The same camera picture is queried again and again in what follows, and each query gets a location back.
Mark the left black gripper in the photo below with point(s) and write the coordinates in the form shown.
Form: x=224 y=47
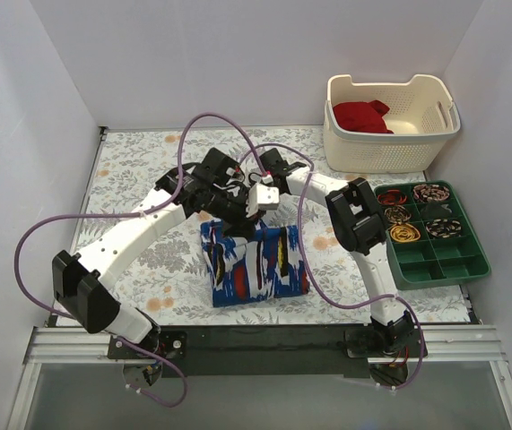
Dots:
x=236 y=210

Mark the blue patterned trousers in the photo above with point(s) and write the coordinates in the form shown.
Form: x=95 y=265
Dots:
x=243 y=271

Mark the red garment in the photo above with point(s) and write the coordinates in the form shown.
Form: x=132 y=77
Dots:
x=362 y=117

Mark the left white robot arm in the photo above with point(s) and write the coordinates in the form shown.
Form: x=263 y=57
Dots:
x=82 y=282

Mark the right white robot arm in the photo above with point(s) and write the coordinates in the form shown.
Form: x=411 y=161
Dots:
x=360 y=229

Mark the cream plastic laundry basket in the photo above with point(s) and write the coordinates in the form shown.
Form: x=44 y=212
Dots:
x=421 y=119

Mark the floral table mat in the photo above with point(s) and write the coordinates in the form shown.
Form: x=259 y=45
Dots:
x=169 y=280

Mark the red black rolled belt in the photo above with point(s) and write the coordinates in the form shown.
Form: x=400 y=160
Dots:
x=392 y=197

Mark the dark brown rolled belt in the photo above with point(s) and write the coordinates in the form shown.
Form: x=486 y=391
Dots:
x=397 y=214

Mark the yellow rolled belt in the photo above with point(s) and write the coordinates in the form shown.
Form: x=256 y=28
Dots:
x=404 y=233

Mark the brown patterned rolled belt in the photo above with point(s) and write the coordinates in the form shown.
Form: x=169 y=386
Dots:
x=424 y=193

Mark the green compartment tray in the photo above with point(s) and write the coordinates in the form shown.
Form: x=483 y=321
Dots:
x=435 y=262

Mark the black spotted rolled belt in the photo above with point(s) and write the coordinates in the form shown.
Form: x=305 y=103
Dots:
x=444 y=228

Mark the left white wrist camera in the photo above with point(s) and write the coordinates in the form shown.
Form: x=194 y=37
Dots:
x=262 y=197

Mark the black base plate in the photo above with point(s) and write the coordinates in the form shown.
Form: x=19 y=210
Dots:
x=242 y=350

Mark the aluminium rail frame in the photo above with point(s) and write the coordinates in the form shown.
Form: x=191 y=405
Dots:
x=444 y=343

